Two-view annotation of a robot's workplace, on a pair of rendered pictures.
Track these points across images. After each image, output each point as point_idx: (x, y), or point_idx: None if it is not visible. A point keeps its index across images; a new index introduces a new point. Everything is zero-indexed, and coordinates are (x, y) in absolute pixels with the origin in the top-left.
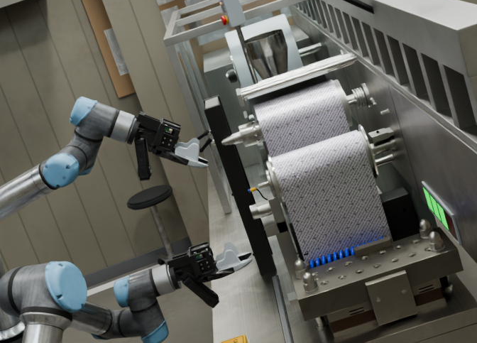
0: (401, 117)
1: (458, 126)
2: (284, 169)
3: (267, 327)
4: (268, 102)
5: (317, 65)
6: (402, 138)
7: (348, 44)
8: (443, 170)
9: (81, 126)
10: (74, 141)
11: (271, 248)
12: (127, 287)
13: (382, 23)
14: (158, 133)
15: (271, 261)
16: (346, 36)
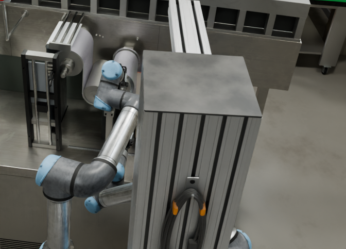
0: (168, 38)
1: (270, 34)
2: (130, 77)
3: (127, 160)
4: (73, 46)
5: (72, 20)
6: (153, 49)
7: (44, 5)
8: (228, 53)
9: (117, 79)
10: (116, 89)
11: (25, 139)
12: (123, 166)
13: None
14: (125, 72)
15: (61, 140)
16: (38, 1)
